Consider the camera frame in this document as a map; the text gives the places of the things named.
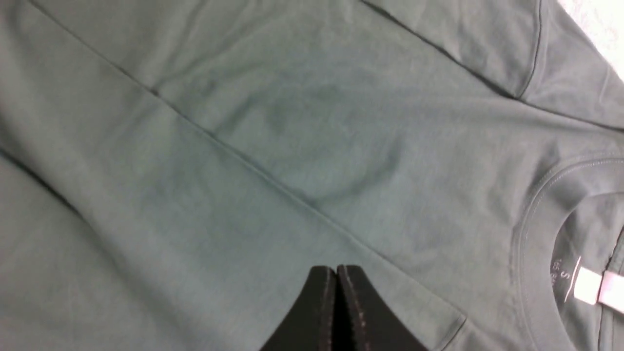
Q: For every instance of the green long sleeve shirt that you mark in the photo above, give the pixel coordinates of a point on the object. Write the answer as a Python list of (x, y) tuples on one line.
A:
[(171, 170)]

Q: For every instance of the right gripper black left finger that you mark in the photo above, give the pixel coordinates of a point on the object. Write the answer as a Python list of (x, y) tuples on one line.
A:
[(308, 325)]

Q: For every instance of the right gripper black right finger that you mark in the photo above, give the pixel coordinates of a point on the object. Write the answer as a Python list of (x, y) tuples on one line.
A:
[(369, 324)]

